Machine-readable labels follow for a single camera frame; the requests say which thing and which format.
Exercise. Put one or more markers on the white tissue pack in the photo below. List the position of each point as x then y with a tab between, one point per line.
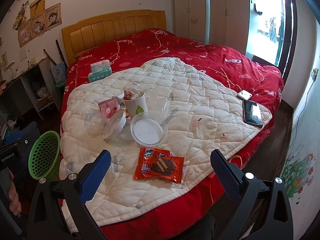
100	66

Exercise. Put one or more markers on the clear round plastic lid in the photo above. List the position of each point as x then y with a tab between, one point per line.
146	131

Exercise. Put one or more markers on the red bed cover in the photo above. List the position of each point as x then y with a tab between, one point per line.
224	64

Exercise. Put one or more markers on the grey desk shelf unit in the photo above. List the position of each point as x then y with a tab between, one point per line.
29	97

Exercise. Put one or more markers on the dark blue chair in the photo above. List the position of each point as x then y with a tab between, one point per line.
26	137

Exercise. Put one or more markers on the person left hand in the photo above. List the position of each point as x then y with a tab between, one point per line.
14	204

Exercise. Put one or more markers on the cartoon wall posters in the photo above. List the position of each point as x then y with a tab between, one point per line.
34	19

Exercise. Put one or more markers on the black smartphone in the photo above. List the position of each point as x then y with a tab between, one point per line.
252	114

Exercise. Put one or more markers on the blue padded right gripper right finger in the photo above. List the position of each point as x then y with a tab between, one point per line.
228	174

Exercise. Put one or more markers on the white small box device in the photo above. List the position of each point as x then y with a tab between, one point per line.
244	95

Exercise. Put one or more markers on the pink snack wrapper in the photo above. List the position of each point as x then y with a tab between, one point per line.
109	107

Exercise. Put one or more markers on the green plastic mesh trash basket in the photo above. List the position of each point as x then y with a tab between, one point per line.
44	157

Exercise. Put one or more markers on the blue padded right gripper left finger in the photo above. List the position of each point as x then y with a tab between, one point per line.
92	175

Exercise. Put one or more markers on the red chocolate cake wrapper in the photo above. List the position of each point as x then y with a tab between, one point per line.
158	163

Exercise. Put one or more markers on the white wardrobe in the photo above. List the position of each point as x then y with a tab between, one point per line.
221	22

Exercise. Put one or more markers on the white paper cup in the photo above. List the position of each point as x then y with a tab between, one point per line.
136	105

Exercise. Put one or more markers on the red silver wrapper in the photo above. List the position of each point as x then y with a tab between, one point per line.
132	94

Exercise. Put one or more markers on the white quilted blanket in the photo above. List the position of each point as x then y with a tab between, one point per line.
189	113

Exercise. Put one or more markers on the white round container lid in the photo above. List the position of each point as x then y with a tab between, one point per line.
115	125

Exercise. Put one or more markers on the wooden headboard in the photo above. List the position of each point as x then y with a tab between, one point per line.
94	31

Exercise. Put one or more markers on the clear rectangular plastic tray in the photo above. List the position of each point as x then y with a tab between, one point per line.
158	107

